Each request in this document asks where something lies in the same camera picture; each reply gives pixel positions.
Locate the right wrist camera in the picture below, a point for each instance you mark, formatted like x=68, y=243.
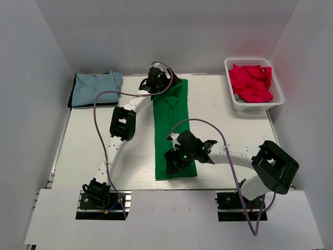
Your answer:
x=188, y=141

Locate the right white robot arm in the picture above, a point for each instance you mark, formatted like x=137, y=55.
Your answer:
x=275, y=169

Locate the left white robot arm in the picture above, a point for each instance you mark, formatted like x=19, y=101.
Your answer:
x=122, y=130

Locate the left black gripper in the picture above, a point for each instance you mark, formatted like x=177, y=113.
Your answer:
x=176, y=80

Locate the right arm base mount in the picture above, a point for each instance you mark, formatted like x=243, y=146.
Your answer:
x=229, y=208

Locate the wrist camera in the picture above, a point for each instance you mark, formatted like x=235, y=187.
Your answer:
x=188, y=141
x=156, y=76

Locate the light blue folded t shirt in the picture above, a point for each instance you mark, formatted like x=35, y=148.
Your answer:
x=86, y=87

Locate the green t shirt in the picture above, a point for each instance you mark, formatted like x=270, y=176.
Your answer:
x=170, y=108

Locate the red t shirt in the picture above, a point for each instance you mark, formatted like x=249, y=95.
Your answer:
x=252, y=83

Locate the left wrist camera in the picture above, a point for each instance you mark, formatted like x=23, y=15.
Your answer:
x=156, y=76

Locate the white plastic basket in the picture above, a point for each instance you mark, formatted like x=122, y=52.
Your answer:
x=241, y=105

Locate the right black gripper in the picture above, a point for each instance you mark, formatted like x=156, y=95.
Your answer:
x=171, y=157

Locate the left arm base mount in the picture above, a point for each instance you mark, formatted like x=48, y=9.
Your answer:
x=111, y=210

